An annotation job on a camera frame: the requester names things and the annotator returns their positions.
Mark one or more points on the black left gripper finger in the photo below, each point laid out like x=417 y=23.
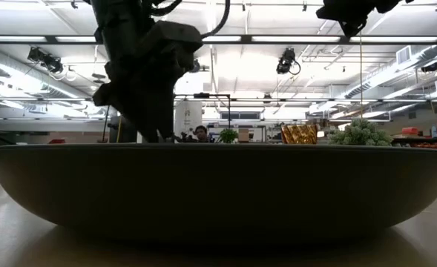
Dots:
x=169 y=124
x=149 y=128

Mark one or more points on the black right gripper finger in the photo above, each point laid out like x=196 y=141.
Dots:
x=347 y=29
x=361 y=25

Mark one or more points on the amber translucent cup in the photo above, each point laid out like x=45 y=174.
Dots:
x=299 y=134

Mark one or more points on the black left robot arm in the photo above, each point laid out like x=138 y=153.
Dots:
x=121 y=16

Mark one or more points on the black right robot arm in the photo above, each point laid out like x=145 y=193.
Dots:
x=392 y=4

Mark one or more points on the black round plate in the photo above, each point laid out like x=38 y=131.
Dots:
x=218 y=185

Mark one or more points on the white round column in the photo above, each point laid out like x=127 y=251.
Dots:
x=187 y=118

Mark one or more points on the person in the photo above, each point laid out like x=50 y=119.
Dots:
x=202 y=133

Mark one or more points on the small green potted plant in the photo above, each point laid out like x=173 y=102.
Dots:
x=228 y=136

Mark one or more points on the brown cardboard box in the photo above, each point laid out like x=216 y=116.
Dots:
x=243 y=135

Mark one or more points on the green artificial plant ball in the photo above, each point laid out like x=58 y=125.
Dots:
x=361 y=135

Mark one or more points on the red bin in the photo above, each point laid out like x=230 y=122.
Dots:
x=410 y=131

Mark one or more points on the silver ventilation duct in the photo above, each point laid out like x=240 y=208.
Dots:
x=388 y=72

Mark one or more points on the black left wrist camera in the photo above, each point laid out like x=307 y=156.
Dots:
x=179 y=44

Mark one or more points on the black hanging camera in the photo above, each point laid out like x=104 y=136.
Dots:
x=47 y=61
x=286 y=61

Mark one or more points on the black background station frame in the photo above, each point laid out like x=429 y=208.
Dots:
x=314 y=100

